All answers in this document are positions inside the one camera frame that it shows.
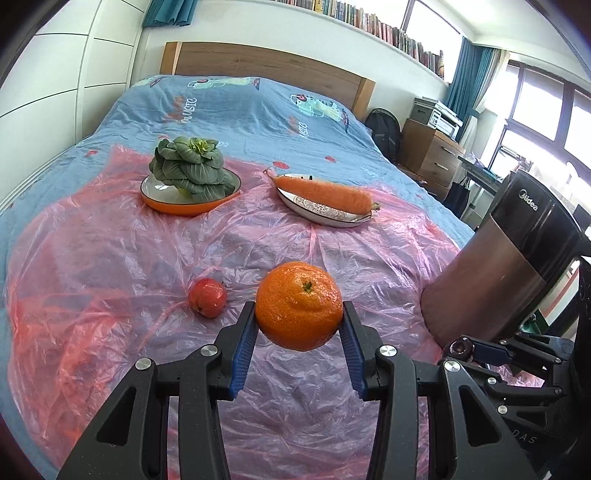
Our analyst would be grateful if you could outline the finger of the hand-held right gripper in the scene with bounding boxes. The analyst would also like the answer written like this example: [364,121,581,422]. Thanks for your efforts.
[468,333,573,370]
[471,366,568,416]

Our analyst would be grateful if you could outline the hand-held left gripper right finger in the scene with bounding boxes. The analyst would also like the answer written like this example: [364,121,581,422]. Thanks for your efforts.
[341,301,539,480]

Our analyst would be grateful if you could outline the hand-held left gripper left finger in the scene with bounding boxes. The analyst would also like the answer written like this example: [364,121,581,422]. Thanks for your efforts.
[58,301,258,480]

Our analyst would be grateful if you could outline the orange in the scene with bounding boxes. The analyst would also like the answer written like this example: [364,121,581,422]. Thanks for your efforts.
[255,261,345,352]

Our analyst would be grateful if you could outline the red apple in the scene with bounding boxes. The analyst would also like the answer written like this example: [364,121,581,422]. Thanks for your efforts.
[188,277,228,319]

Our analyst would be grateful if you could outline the black and brown electric kettle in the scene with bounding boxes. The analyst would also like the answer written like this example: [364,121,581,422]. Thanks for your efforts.
[421,171,591,344]

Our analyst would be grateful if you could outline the pink plastic sheet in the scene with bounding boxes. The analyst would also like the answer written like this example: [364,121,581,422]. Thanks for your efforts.
[4,143,462,480]

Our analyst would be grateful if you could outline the white patterned plate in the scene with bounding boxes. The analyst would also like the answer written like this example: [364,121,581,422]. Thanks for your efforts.
[277,174,373,228]

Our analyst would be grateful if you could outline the black bag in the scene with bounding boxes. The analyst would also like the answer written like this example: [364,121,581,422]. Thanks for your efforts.
[443,180,476,215]

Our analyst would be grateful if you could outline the orange rimmed bowl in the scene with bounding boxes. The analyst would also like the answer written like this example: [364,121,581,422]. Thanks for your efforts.
[140,170,243,217]

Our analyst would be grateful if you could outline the orange carrot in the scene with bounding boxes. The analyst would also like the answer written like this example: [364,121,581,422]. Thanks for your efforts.
[263,167,382,215]

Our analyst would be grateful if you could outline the desk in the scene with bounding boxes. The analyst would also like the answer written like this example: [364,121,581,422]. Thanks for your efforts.
[458,154,505,195]

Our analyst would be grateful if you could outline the green bok choy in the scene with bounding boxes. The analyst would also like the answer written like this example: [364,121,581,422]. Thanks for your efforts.
[148,137,235,203]

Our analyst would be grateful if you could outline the wooden nightstand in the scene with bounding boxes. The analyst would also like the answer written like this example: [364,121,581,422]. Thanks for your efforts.
[399,119,466,201]

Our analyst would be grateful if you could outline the black backpack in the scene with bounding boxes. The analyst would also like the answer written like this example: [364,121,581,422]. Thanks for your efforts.
[365,108,402,162]

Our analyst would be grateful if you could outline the blue printed blanket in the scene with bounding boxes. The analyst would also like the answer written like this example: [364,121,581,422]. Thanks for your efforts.
[0,74,476,480]

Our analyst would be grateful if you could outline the white printer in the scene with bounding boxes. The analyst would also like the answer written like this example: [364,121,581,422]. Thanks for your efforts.
[411,97,464,141]

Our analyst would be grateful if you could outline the window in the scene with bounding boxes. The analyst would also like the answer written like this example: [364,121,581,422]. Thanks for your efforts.
[485,60,591,185]

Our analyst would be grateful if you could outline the teal curtain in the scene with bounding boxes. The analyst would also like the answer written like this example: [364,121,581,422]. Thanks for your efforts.
[445,37,485,117]
[143,0,199,28]

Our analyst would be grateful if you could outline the wooden headboard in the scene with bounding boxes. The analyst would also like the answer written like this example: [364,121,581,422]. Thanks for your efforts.
[160,41,377,123]

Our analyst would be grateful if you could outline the row of books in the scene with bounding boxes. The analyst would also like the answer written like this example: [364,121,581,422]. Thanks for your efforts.
[272,0,451,80]

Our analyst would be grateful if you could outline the white wardrobe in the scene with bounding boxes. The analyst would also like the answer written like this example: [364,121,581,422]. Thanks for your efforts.
[0,0,148,204]

